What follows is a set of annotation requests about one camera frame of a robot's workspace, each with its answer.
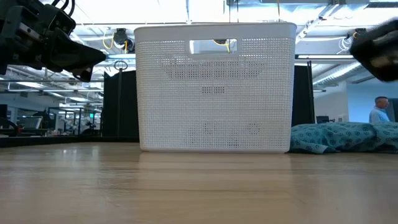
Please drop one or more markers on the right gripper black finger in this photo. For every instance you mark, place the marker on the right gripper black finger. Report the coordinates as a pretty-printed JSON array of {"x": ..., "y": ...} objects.
[{"x": 376, "y": 53}]

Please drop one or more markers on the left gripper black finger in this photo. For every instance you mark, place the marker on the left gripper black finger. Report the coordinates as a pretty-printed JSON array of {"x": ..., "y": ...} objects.
[
  {"x": 74, "y": 53},
  {"x": 84, "y": 75}
]

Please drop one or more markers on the white perforated plastic basket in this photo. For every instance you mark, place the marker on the white perforated plastic basket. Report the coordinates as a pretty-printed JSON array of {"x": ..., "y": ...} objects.
[{"x": 214, "y": 102}]

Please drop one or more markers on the black divider panel with feet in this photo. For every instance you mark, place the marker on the black divider panel with feet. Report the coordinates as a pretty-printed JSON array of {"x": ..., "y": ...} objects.
[{"x": 121, "y": 105}]

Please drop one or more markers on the black ceiling-mounted device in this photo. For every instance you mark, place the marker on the black ceiling-mounted device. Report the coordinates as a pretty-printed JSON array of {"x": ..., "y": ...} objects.
[{"x": 122, "y": 39}]

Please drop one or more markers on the long ceiling light bar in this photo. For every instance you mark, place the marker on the long ceiling light bar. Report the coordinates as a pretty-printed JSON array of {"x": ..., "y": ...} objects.
[{"x": 323, "y": 56}]

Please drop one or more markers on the person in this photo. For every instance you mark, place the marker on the person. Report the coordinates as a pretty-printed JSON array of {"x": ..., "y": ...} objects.
[{"x": 378, "y": 113}]

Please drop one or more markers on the small dark monitor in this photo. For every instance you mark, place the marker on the small dark monitor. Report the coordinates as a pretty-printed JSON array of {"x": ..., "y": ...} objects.
[{"x": 322, "y": 119}]

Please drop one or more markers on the teal patterned cloth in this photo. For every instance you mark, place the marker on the teal patterned cloth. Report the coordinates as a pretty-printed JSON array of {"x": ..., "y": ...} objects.
[{"x": 342, "y": 137}]

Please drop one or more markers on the background workstation frame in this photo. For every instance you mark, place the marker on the background workstation frame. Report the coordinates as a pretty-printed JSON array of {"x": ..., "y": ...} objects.
[{"x": 77, "y": 121}]

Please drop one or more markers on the black metal table frame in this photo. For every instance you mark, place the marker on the black metal table frame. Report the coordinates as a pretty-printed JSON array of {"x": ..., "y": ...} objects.
[{"x": 62, "y": 141}]

